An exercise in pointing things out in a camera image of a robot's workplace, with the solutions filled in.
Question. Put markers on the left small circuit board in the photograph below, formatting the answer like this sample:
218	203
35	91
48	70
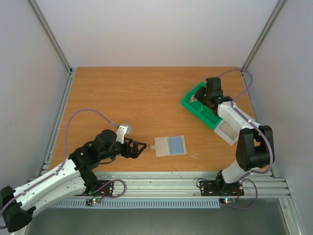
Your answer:
93	201

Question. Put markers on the small circuit board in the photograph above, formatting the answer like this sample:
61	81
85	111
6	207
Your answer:
93	201
228	200

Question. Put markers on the left aluminium frame post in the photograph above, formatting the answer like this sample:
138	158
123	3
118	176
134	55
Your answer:
42	20

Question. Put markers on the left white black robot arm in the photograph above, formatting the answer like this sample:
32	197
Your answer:
17	208

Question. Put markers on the beige card holder wallet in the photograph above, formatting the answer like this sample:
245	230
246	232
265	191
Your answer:
169	146

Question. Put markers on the dark red striped card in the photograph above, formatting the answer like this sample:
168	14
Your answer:
194	98

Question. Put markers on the green plastic sorting tray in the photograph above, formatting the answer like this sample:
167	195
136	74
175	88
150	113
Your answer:
196	108

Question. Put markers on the aluminium frame post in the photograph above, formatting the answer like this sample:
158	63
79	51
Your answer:
42	20
264	32

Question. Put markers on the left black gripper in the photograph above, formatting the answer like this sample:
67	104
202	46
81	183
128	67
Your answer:
134	150

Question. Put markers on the right aluminium frame post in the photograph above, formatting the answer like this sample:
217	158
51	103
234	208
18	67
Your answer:
264	32

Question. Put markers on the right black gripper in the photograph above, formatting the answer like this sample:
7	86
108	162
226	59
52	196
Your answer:
205	95

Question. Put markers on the grey slotted cable duct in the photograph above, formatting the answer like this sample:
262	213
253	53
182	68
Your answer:
113	204

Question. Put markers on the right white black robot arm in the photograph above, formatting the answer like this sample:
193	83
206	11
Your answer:
254	152

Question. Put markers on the aluminium rail frame front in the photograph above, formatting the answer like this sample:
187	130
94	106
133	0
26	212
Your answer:
170	184

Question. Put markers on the right small circuit board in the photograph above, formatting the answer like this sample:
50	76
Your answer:
228	200

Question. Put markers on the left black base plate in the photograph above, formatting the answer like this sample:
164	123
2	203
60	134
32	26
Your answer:
105	188

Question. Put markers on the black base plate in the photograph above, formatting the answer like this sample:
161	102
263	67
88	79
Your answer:
105	188
211	188

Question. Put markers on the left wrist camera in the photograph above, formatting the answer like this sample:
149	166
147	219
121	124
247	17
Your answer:
122	131

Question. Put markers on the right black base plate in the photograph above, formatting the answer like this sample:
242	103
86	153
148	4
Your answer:
211	188

